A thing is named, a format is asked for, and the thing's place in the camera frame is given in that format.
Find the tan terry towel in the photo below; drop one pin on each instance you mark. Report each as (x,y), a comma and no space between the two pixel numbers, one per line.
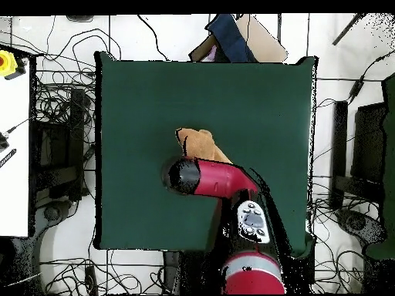
(197,145)

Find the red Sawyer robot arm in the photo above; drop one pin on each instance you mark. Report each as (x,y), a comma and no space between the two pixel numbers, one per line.
(222,182)

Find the dark green table cloth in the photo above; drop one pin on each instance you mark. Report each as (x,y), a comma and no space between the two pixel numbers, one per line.
(139,108)

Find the dark blue cloth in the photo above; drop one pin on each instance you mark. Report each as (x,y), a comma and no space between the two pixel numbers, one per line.
(230,37)

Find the brown cardboard box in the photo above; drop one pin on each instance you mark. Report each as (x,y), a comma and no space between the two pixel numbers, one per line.
(265,43)

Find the black table leg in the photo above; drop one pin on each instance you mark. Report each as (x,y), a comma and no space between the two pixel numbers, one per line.
(306,268)

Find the black power strip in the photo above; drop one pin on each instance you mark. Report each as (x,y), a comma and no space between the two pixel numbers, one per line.
(91,280)

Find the white side table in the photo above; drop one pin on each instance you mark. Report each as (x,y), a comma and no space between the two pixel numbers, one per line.
(14,185)

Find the black ribbed strip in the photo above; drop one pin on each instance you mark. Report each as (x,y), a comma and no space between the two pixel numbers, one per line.
(7,158)

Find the thin black rod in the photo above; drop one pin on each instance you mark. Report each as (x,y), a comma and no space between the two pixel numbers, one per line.
(345,30)

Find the yellow emergency stop button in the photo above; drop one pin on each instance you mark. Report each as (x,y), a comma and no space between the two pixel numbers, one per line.
(6,63)

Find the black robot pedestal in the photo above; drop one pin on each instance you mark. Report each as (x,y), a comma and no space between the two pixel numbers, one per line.
(191,274)

